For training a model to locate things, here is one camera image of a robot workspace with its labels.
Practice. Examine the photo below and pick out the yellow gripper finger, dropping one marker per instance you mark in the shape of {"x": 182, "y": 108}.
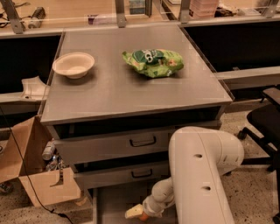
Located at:
{"x": 135, "y": 212}

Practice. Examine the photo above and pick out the orange can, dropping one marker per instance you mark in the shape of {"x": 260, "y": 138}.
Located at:
{"x": 144, "y": 217}

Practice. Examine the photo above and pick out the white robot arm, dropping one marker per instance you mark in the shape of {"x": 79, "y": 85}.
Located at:
{"x": 198, "y": 157}

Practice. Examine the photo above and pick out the grey open bottom drawer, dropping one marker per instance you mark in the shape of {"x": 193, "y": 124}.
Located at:
{"x": 112, "y": 202}

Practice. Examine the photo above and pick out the grey middle drawer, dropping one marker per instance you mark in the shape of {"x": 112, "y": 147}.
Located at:
{"x": 121, "y": 175}

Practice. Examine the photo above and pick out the grey top drawer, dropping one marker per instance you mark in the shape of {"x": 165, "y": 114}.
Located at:
{"x": 85, "y": 149}

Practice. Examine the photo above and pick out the silver can in box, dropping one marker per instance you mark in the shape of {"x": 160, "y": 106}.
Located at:
{"x": 48, "y": 151}

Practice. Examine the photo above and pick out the grey metal drawer cabinet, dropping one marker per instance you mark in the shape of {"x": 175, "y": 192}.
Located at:
{"x": 114, "y": 98}

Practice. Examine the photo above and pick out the brown cardboard box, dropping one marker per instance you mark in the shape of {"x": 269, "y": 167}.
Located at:
{"x": 22, "y": 159}

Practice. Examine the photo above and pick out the green chip bag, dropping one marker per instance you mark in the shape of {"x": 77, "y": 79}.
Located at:
{"x": 154, "y": 63}

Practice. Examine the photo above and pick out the white paper bowl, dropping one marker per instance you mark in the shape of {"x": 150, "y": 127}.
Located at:
{"x": 73, "y": 65}

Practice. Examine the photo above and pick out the black office chair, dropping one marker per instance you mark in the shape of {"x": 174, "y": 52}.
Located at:
{"x": 257, "y": 124}

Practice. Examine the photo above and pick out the small purple object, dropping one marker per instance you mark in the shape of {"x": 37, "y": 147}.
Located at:
{"x": 91, "y": 19}

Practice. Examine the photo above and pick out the dark box on shelf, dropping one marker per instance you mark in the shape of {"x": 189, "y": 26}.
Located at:
{"x": 136, "y": 7}

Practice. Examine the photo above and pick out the pink plastic container stack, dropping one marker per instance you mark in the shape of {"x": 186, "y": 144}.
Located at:
{"x": 203, "y": 8}

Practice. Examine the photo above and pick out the white plastic bracket part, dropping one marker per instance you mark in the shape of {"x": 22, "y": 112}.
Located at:
{"x": 34, "y": 89}

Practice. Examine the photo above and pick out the middle metal shelf post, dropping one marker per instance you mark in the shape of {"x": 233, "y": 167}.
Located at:
{"x": 120, "y": 15}

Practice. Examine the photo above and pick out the metal shelf post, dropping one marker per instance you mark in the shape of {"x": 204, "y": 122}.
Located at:
{"x": 120, "y": 15}
{"x": 184, "y": 12}
{"x": 13, "y": 17}

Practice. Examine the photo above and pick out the right metal shelf post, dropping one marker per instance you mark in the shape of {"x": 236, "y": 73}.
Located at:
{"x": 184, "y": 12}

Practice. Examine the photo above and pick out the left metal shelf post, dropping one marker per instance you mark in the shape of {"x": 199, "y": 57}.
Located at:
{"x": 13, "y": 17}

